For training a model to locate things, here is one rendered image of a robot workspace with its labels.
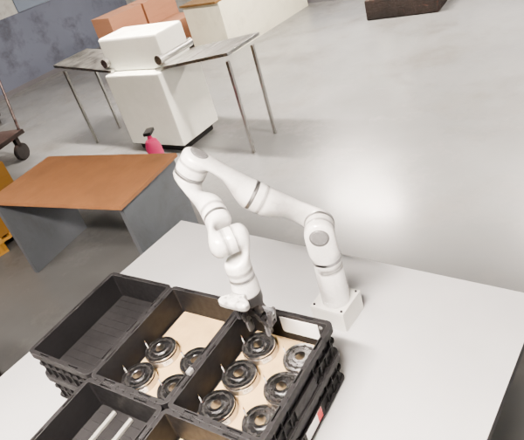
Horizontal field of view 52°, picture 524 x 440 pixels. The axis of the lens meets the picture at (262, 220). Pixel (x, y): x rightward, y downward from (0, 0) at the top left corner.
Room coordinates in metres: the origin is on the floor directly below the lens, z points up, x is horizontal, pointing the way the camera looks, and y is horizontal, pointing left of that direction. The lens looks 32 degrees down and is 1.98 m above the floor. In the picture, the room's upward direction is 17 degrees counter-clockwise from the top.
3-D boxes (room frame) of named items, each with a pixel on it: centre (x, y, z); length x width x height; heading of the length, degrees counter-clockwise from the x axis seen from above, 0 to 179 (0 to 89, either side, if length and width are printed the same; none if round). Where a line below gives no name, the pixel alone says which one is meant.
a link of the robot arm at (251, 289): (1.12, 0.11, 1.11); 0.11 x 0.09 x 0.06; 140
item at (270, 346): (1.15, 0.12, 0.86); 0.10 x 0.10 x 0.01
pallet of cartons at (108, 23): (8.64, 0.76, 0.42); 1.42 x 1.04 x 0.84; 136
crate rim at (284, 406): (1.02, 0.14, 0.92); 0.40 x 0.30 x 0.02; 140
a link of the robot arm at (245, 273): (1.13, 0.09, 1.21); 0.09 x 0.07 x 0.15; 101
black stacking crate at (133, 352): (1.22, 0.37, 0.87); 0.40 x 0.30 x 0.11; 140
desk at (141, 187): (3.33, 1.07, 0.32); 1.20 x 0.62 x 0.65; 56
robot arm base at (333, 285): (1.33, -0.16, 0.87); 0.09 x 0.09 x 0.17; 50
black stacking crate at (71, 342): (1.41, 0.59, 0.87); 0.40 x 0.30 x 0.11; 140
